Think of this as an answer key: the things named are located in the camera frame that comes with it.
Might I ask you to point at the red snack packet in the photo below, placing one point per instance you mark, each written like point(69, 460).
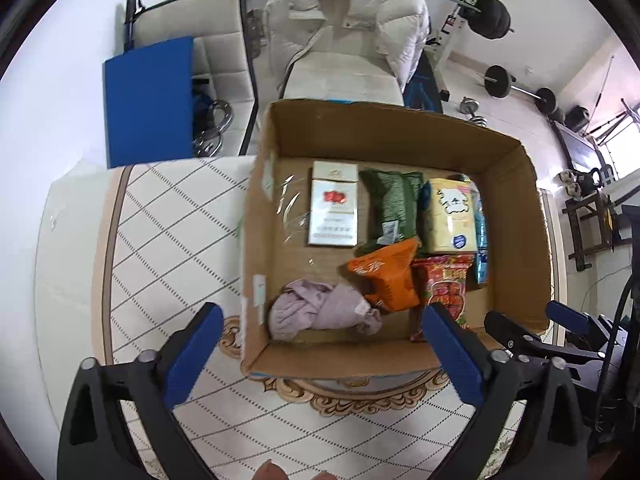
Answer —
point(447, 280)

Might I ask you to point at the blue white tube packet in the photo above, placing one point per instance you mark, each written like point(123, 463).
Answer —
point(482, 255)

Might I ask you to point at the blue board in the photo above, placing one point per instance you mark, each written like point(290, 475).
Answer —
point(150, 100)

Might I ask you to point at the orange snack packet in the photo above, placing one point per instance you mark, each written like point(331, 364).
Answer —
point(390, 275)

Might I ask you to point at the dark wooden chair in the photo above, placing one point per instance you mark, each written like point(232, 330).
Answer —
point(585, 255)

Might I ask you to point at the black blue weight bench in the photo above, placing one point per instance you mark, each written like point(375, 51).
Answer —
point(420, 90)

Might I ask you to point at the small barbell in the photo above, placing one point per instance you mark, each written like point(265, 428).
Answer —
point(499, 81)

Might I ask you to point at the barbell with black plates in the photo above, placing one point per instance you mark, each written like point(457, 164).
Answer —
point(492, 15)

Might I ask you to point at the person's left hand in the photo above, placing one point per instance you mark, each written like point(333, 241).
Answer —
point(270, 471)

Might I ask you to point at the white upholstered chair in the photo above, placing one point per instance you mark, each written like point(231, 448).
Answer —
point(345, 77)

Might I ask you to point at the green snack packet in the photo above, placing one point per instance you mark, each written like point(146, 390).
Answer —
point(392, 200)

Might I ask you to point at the pair of white shoes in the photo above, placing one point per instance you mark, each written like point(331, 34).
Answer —
point(569, 182)

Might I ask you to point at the cardboard box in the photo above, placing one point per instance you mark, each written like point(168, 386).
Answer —
point(380, 130)

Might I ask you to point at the white red cigarette pack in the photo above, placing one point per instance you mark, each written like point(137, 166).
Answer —
point(332, 210)

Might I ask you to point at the black bag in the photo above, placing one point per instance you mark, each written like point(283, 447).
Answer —
point(577, 119)

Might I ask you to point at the dark treadmill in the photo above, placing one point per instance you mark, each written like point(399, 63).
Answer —
point(582, 150)

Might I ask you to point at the yellow tissue pack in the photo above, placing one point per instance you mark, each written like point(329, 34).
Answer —
point(450, 220)

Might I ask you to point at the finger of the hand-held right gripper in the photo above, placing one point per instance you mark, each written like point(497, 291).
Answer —
point(570, 312)
point(510, 330)

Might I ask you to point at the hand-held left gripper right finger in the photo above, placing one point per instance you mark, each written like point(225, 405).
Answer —
point(452, 355)

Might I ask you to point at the patterned top table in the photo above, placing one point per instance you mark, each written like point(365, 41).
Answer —
point(165, 240)

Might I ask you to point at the chrome metal rings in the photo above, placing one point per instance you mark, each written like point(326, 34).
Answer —
point(212, 127)

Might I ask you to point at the black folding stand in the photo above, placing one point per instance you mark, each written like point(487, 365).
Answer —
point(612, 122)

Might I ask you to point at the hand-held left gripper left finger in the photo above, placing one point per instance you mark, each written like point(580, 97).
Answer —
point(195, 355)

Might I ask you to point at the white puffer jacket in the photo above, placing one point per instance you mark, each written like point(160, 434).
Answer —
point(360, 5)

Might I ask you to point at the purple cloth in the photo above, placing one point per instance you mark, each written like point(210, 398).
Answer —
point(320, 310)

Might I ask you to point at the beige cushioned chair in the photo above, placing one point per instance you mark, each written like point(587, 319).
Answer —
point(220, 45)

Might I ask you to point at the white bench press rack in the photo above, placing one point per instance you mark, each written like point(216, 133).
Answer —
point(452, 35)

